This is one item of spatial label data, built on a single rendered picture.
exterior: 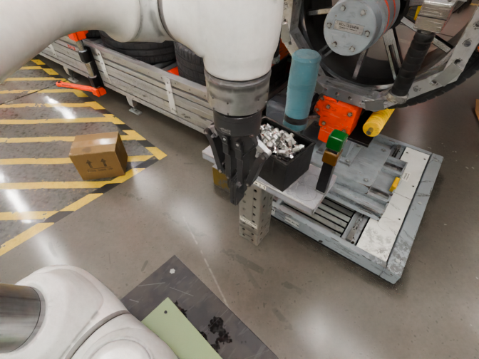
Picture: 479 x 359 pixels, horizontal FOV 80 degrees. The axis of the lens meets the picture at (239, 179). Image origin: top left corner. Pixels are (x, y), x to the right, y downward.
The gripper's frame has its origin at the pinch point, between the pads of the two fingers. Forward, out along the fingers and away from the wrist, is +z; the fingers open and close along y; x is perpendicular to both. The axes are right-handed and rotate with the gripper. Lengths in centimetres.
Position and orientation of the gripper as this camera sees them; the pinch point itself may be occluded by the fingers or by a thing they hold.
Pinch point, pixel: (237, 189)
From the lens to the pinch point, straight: 57.6
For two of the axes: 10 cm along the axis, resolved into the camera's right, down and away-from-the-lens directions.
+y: 8.4, 4.1, -3.6
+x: 5.5, -6.2, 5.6
